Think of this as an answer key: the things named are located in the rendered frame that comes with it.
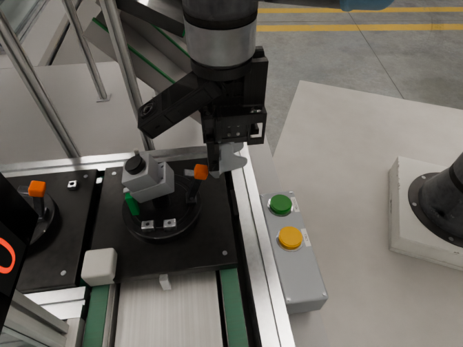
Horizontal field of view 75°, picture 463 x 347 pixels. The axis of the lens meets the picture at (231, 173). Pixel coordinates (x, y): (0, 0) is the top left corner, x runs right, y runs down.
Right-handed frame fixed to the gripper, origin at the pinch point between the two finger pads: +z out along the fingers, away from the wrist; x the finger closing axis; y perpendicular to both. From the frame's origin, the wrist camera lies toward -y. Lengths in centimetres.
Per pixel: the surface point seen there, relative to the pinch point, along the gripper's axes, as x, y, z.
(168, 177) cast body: -0.6, -6.9, -0.4
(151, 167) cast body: -0.3, -9.0, -2.7
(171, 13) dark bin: 26.7, -4.1, -14.1
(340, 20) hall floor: 290, 162, 106
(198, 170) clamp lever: -0.5, -2.2, -1.2
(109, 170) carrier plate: 11.1, -20.3, 9.2
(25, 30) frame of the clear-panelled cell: 100, -67, 18
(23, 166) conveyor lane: 15.7, -38.7, 10.2
